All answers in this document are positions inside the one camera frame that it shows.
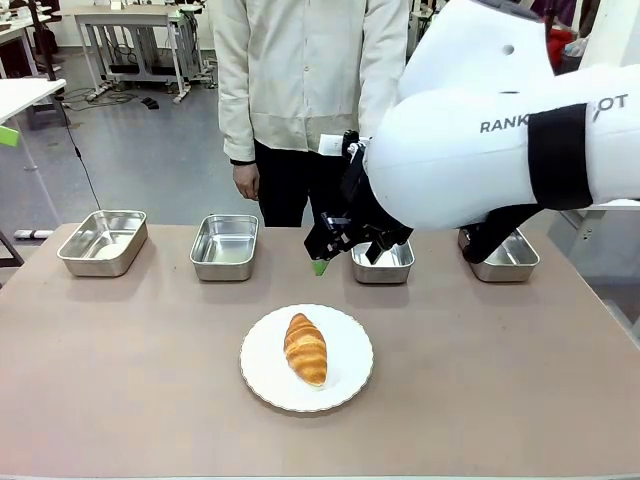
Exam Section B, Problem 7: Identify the thin black hanging cable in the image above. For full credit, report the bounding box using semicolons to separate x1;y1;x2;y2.
58;99;103;212

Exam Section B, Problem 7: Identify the grey workbench with legs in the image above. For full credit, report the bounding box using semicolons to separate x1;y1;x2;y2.
73;3;207;105

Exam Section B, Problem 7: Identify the golden brown croissant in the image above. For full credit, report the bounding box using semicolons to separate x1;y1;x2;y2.
283;312;329;389

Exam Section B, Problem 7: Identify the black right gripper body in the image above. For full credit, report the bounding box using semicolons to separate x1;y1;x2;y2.
305;180;415;260

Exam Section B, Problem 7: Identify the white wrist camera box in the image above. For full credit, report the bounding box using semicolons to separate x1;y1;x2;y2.
318;133;346;157

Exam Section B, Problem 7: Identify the white scalloped gold-rimmed plate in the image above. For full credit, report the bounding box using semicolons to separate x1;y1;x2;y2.
239;303;375;413

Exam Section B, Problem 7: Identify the black cable sleeve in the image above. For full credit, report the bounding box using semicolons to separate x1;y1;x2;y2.
462;202;539;265

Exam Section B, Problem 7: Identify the grey table edge bracket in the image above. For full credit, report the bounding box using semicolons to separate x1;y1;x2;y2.
602;297;640;351

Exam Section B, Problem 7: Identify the red bag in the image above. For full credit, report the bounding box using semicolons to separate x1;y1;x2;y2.
547;27;577;76

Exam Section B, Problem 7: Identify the white table frame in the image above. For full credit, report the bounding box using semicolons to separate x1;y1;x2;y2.
558;198;640;242

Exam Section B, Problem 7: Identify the person in cream jacket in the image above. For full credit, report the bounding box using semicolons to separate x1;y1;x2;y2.
212;0;411;229

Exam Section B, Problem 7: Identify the rectangular steel container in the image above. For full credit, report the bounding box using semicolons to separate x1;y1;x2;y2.
189;214;260;282
56;209;150;278
350;239;416;286
457;227;541;284

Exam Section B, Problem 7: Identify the dark cluttered desk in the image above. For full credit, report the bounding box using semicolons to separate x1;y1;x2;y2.
0;0;67;79

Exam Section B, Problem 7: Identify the white side table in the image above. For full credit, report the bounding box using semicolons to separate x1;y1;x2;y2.
0;77;68;226

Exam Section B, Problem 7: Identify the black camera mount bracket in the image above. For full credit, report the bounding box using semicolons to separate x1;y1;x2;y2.
339;129;374;202

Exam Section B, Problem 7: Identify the person's right hand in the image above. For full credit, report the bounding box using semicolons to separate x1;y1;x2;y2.
233;162;261;202

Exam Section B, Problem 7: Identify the person's right forearm cream sleeve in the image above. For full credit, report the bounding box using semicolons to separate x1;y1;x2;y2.
218;74;259;166

